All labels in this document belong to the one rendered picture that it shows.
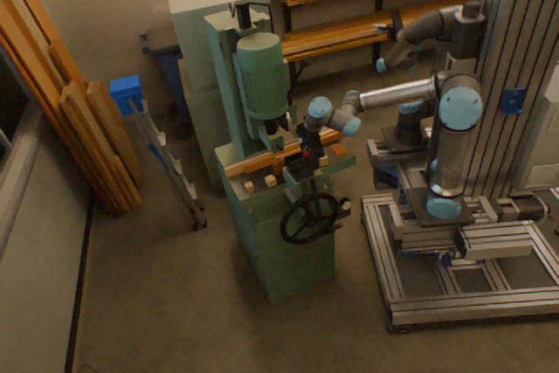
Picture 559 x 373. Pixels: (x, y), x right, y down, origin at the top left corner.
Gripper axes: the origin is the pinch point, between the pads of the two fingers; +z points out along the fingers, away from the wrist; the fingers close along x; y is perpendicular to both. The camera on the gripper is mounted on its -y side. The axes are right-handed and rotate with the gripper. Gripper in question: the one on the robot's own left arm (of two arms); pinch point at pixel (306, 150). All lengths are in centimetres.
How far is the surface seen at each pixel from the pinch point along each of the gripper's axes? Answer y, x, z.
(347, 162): -7.3, -21.3, 14.8
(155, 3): 224, 19, 123
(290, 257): -33, 14, 59
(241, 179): 4.9, 28.0, 19.4
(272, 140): 12.1, 10.7, 4.3
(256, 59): 29.8, 13.0, -31.8
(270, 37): 38.0, 3.6, -31.2
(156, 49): 162, 35, 107
